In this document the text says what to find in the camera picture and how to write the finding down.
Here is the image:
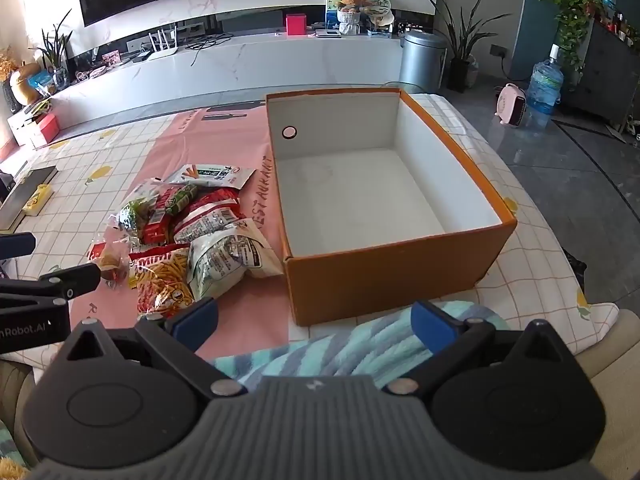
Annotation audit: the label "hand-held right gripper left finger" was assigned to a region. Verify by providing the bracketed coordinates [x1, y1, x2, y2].
[62, 297, 248, 400]

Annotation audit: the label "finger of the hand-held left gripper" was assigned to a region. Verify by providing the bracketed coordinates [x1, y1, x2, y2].
[0, 262, 102, 311]
[0, 232, 37, 262]

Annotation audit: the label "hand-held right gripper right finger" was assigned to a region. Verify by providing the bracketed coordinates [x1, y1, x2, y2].
[382, 301, 576, 398]

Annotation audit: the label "white and yellow snack packet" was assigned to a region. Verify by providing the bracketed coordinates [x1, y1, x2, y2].
[187, 217, 285, 303]

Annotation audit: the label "orange cardboard box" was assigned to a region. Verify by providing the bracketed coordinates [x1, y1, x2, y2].
[265, 87, 518, 327]

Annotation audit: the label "yellow small toy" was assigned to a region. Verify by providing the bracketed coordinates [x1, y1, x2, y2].
[25, 185, 55, 217]

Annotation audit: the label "red yellow fries snack packet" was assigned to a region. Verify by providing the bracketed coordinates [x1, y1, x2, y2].
[129, 242, 201, 318]

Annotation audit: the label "grey flat box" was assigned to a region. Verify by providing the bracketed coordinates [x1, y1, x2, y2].
[0, 166, 58, 228]

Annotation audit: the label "blue striped blanket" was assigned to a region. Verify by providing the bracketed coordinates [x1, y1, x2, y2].
[212, 300, 506, 380]

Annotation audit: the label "clear green snack packet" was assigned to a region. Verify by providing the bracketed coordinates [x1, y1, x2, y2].
[116, 185, 161, 233]

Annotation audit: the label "narrow red snack packet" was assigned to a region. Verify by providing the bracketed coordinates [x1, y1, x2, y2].
[142, 187, 181, 243]

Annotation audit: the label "red and white snack packet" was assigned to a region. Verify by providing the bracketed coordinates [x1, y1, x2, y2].
[172, 187, 251, 246]

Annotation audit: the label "green and red snack packet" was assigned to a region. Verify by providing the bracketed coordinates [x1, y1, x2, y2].
[165, 184, 201, 216]

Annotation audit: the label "red gift box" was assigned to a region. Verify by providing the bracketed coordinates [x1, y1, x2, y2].
[30, 112, 60, 143]

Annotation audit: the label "white and green snack packet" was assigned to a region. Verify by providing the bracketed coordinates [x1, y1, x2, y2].
[167, 164, 256, 190]

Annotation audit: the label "black bag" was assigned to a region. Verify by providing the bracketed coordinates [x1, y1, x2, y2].
[569, 254, 589, 287]

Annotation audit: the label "yellow gourd vase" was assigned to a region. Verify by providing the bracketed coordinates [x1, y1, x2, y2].
[10, 62, 43, 103]

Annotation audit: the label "beige sofa cushion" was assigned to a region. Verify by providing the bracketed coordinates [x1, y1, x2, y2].
[575, 307, 640, 386]

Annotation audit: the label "green plant in glass vase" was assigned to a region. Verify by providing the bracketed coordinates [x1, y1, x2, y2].
[30, 10, 73, 91]

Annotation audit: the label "pink heater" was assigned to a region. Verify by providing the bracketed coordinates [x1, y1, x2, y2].
[495, 82, 528, 128]

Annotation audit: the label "clear plastic chair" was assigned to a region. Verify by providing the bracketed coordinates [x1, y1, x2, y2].
[384, 80, 427, 95]

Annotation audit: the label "white router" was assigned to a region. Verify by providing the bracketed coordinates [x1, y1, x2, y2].
[145, 30, 180, 58]

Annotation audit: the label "white marble TV stand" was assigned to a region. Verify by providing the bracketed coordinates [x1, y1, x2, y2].
[0, 30, 406, 156]

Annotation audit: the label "potted snake plant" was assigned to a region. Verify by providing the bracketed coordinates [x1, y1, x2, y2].
[424, 0, 498, 93]

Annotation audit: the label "silver trash can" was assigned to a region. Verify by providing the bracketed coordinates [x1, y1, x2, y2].
[401, 30, 447, 95]

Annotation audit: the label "blue water bottle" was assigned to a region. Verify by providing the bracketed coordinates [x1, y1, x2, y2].
[527, 44, 565, 116]

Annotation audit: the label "dark grey cabinet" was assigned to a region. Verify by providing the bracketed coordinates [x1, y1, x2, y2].
[570, 20, 640, 126]

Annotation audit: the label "teddy bear bouquet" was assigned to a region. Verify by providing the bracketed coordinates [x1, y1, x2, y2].
[336, 0, 362, 36]

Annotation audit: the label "trailing vine plant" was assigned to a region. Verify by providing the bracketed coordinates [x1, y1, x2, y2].
[510, 0, 606, 71]

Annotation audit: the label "group of bottles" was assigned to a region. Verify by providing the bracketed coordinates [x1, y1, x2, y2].
[595, 0, 640, 43]

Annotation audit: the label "black cables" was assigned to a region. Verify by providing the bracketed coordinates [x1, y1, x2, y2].
[187, 32, 236, 54]

